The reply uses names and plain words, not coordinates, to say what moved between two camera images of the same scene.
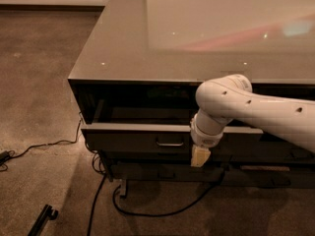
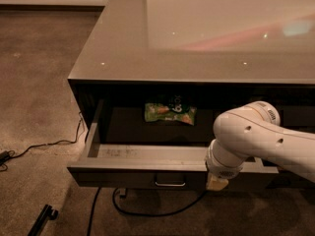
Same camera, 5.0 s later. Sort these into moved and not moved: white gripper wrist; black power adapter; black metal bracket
Moved: white gripper wrist
Not moved: black power adapter; black metal bracket
